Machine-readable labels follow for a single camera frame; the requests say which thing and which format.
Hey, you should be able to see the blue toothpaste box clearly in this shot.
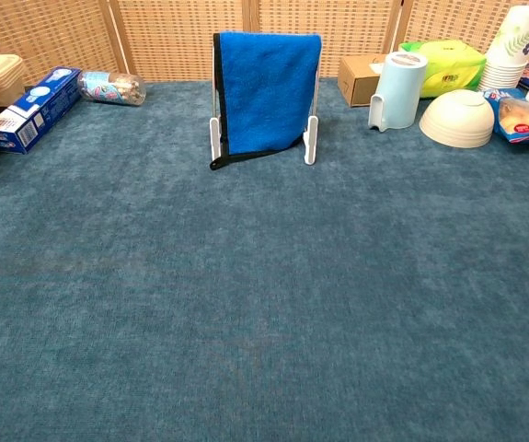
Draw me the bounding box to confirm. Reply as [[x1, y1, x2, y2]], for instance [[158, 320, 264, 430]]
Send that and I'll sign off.
[[0, 66, 83, 156]]

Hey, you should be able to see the wicker folding screen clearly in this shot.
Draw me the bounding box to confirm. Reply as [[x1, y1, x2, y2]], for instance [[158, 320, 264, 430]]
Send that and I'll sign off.
[[0, 0, 529, 87]]

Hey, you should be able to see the cream upturned bowl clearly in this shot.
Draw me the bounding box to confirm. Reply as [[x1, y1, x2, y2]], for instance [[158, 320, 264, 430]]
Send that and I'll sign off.
[[419, 88, 496, 149]]

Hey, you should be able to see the metal wire stand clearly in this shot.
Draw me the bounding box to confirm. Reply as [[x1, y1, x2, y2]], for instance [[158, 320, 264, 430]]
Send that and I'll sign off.
[[208, 38, 321, 167]]

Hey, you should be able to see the green tissue pack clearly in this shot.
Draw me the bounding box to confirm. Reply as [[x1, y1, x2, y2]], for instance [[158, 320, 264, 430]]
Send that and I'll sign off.
[[398, 40, 488, 99]]

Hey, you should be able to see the blue cookie snack bag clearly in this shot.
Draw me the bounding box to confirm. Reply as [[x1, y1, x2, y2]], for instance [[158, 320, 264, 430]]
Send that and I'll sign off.
[[482, 87, 529, 145]]

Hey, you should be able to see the brown cardboard box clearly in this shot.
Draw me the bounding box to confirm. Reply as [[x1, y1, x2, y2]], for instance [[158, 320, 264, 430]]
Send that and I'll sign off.
[[337, 53, 387, 108]]

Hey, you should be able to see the grey and blue cloth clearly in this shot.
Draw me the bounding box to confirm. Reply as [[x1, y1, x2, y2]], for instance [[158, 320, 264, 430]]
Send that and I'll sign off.
[[208, 30, 323, 171]]

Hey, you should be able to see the teal carpet table cover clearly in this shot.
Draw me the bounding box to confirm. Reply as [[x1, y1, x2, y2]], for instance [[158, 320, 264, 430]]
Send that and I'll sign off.
[[0, 77, 529, 442]]

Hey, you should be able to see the light blue cylindrical container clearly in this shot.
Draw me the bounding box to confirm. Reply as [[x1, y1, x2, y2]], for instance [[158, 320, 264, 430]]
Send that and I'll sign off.
[[367, 51, 429, 134]]

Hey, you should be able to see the clear plastic snack bottle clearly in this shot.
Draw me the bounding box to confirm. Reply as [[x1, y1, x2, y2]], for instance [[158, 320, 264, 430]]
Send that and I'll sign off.
[[77, 70, 147, 107]]

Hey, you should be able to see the stack of paper cups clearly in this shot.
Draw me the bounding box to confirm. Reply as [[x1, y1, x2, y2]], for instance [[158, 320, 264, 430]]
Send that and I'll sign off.
[[477, 5, 529, 92]]

